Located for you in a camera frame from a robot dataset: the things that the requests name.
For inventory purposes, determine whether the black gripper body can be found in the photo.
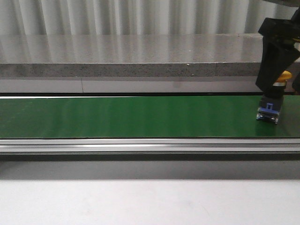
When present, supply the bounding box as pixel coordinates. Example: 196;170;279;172
258;8;300;43

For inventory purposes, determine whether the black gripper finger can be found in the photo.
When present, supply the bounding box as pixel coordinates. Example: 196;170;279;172
292;72;300;94
256;37;300;98

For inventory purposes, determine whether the green conveyor belt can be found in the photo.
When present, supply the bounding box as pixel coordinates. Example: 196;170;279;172
0;96;300;139

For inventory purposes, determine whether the grey speckled stone counter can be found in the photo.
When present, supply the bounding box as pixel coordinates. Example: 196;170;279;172
0;34;262;94

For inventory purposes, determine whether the white pleated curtain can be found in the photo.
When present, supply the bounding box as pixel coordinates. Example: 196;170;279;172
0;0;295;35

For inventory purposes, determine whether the aluminium conveyor side rail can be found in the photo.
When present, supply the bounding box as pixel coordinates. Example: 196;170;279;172
0;138;300;155

